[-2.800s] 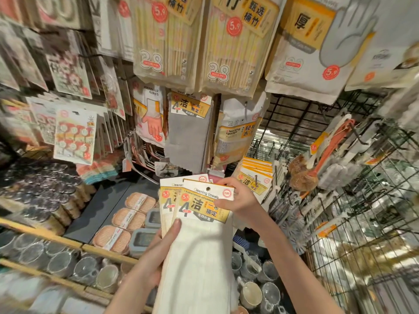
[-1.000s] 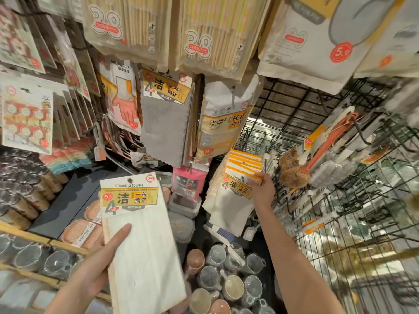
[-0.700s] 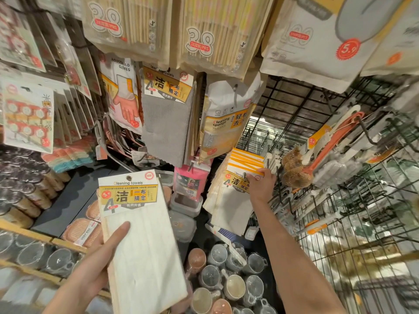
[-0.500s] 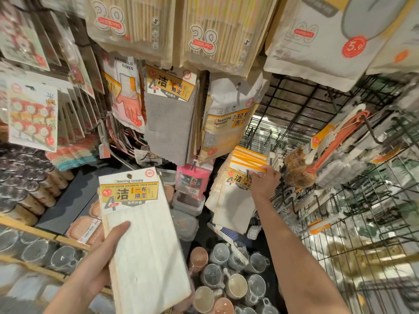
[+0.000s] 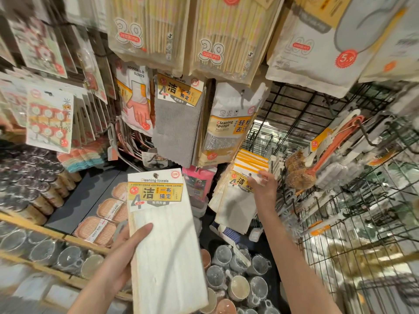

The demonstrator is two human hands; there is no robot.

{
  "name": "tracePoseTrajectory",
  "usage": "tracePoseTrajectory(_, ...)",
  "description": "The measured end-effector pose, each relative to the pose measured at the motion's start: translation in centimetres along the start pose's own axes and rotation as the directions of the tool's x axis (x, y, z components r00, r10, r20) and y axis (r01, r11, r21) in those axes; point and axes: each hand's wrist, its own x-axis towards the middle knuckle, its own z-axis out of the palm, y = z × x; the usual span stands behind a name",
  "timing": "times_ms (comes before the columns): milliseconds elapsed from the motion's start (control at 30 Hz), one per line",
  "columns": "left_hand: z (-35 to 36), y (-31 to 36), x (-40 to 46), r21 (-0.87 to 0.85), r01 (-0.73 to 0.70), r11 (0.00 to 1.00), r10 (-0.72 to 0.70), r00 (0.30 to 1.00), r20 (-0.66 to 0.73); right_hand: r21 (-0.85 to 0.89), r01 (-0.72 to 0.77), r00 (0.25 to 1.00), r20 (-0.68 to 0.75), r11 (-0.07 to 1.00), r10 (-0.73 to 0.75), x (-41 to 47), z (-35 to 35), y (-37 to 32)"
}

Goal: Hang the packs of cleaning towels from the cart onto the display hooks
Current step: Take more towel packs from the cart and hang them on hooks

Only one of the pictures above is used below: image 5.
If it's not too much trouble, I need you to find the person's right hand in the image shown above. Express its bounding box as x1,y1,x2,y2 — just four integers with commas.
248,170,279,207

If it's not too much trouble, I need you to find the person's left hand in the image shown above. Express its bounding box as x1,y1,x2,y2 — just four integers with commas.
88,223,154,302

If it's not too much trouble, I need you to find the white cleaning towel pack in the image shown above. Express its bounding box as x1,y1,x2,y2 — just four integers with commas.
127,168,209,314

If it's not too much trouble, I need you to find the person's left forearm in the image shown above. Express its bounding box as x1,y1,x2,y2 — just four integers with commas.
67,280,113,314

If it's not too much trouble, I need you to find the person's right forearm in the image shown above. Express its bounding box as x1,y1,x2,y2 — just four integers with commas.
255,201,343,314

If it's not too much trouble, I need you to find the brown fibre scrub brush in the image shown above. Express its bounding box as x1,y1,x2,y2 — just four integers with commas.
284,150,317,191

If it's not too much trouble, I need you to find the peach soap dish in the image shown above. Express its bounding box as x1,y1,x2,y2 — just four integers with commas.
96,198,129,224
111,182,129,202
73,216,119,248

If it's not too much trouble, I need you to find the row of hanging white towel packets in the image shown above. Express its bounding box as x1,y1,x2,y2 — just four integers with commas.
208,149,271,235

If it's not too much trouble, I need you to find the silver cleaning sponge pack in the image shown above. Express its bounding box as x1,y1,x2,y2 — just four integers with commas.
198,80,273,168

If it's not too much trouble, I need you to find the pink packaged item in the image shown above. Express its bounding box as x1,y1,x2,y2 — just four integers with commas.
181,165,217,202

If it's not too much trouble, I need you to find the blue bristle brush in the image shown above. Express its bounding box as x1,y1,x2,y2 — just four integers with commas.
209,222,243,246

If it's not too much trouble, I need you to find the row of white hanging brushes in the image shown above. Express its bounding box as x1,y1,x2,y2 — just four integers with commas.
276,108,401,237

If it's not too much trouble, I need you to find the group of clear glass cups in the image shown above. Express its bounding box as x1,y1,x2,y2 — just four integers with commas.
0,222,106,282

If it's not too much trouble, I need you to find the stack of pastel cloths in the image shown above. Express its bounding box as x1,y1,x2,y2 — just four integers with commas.
57,144,109,174

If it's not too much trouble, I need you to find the grey cleaning towel pack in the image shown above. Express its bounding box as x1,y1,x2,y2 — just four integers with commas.
151,73,207,168

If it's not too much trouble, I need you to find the group of ceramic mugs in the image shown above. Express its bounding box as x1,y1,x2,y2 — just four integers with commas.
199,243,283,314

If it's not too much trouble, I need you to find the wooden shelf divider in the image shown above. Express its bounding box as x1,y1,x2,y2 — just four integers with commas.
0,211,133,302

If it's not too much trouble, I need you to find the row of lidded jars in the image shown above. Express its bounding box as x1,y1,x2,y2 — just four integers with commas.
0,148,83,227

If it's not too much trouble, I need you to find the pink household gloves pack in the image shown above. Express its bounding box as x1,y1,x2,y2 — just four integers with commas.
114,60,155,138

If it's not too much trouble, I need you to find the bamboo chopsticks pack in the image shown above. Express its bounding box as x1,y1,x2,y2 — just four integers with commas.
105,0,191,75
189,0,286,86

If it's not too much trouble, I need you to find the row of hanging hook cards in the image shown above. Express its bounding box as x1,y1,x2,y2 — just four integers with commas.
0,70,112,155

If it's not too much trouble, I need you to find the row of hanging sticker cards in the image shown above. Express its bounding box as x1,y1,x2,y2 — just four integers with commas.
0,0,117,105

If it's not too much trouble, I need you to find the orange handled brush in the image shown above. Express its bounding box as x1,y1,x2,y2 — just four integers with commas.
306,115,366,181

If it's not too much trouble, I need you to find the black wire grid rack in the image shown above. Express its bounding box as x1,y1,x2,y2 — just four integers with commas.
244,81,419,314

